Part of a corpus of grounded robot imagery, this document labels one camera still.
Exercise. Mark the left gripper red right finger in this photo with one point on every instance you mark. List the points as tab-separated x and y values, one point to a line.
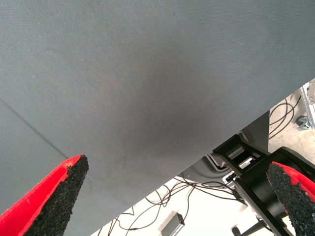
297	201

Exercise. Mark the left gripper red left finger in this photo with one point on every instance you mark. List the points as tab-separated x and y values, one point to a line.
37	211

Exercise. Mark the grey robot base panel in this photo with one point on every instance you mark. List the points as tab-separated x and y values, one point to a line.
256	132

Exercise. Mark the grey caster wheel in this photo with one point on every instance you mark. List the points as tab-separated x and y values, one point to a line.
302	123

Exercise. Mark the grey power adapter box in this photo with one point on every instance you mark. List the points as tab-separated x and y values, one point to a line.
173	222

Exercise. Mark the dark grey table cloth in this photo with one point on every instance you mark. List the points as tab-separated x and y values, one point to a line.
123	73

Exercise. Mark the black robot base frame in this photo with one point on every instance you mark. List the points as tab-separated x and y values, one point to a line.
256	186

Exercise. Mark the aluminium profile frame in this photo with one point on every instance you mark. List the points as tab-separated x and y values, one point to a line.
310	98

